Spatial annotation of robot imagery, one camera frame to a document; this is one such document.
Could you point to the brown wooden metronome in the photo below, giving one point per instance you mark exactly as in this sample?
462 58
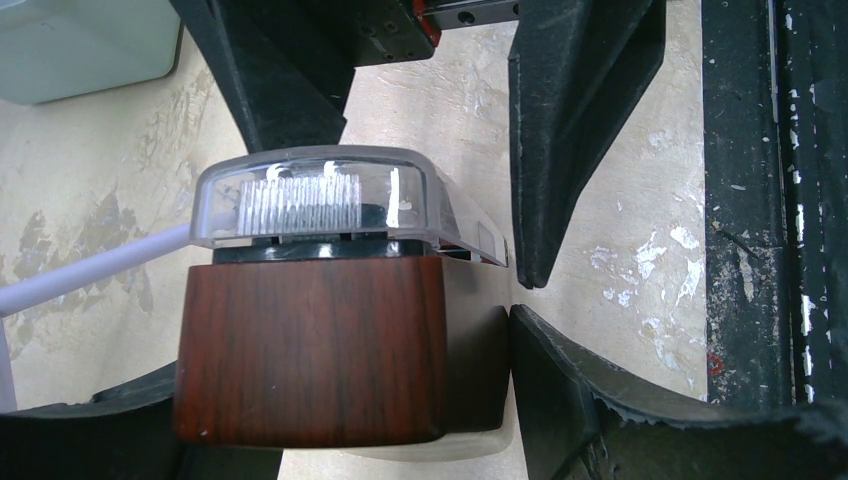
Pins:
356 299

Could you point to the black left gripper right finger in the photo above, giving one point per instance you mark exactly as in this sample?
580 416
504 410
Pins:
584 417

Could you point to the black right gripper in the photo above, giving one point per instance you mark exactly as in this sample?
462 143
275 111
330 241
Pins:
286 83

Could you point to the lilac perforated music stand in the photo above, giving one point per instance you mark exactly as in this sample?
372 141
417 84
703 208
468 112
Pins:
47 286

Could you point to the translucent green storage box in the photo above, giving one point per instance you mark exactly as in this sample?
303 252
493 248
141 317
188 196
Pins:
52 50

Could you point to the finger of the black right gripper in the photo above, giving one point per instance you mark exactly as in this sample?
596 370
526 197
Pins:
577 70

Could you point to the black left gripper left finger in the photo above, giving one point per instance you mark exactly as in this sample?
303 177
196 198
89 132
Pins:
124 432

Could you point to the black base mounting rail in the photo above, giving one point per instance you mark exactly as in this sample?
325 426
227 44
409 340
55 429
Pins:
775 131

